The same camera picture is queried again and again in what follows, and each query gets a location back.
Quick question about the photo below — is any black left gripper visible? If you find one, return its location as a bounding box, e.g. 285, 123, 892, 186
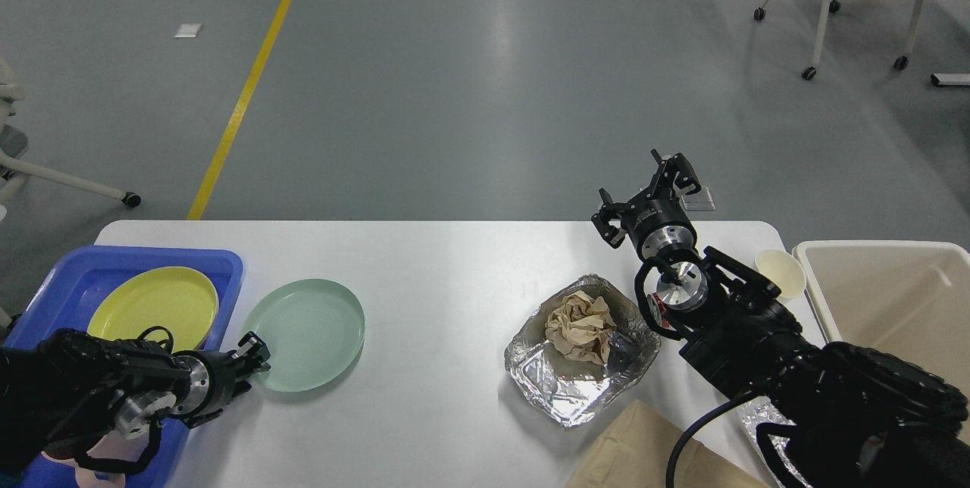
173, 330, 271, 430

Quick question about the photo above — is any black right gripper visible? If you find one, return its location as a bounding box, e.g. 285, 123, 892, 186
591, 149, 702, 260

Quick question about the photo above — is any mint green plate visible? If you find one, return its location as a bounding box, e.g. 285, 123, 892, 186
242, 280, 366, 393

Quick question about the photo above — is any pink mug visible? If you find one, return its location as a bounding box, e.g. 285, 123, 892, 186
40, 452, 126, 488

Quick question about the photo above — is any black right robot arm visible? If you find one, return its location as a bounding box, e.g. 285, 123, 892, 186
591, 151, 969, 487

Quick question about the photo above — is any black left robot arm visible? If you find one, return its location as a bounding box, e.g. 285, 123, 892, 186
1, 326, 271, 486

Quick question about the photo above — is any metal floor plate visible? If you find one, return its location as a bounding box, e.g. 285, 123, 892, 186
680, 186, 716, 212

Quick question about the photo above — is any yellow plate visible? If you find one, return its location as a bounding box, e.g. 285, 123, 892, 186
86, 266, 219, 352

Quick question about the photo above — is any crumpled brown paper ball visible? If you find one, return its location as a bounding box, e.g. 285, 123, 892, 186
544, 290, 618, 366

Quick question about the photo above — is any cream paper cup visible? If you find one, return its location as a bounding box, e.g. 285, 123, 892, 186
755, 249, 807, 299

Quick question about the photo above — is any aluminium foil tray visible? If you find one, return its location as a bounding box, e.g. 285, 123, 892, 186
505, 274, 662, 428

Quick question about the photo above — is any blue plastic tray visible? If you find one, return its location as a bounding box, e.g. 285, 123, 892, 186
3, 246, 245, 487

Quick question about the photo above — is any brown paper bag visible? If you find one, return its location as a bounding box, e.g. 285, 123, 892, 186
565, 399, 766, 487

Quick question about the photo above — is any beige plastic bin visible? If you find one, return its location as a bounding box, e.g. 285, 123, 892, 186
791, 240, 969, 393

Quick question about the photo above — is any white chair left background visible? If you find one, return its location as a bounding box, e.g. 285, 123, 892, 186
0, 56, 143, 224

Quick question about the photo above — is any white bar on floor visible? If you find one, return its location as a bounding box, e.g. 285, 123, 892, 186
931, 73, 970, 88

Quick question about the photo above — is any white floor marker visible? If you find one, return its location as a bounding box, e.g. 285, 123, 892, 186
174, 23, 204, 39

